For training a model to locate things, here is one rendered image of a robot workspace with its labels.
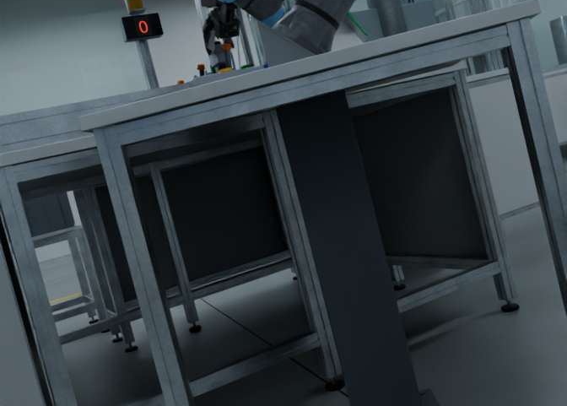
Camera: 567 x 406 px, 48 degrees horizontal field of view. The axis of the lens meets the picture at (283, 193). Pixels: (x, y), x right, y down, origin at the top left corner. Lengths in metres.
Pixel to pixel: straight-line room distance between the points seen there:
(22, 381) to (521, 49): 1.32
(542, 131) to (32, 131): 1.19
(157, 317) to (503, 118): 2.41
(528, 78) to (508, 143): 2.06
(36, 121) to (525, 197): 2.43
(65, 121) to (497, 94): 2.24
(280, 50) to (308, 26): 0.09
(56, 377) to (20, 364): 0.09
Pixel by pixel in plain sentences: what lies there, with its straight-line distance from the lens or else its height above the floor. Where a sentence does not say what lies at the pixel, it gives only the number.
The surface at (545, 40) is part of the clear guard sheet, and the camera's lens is 7.33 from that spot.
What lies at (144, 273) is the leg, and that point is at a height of 0.53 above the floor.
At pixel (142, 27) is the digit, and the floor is 1.20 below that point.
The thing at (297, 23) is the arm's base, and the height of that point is 0.97.
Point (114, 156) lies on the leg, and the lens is 1.30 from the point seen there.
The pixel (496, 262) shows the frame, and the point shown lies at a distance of 2.28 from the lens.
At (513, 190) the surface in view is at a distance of 3.37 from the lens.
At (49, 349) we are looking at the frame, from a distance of 1.68.
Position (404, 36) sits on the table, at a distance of 1.26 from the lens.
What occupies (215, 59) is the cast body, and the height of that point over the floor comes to 1.04.
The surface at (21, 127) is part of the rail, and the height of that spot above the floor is 0.92.
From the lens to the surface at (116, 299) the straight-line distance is 3.10.
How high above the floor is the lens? 0.68
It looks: 3 degrees down
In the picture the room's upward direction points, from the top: 14 degrees counter-clockwise
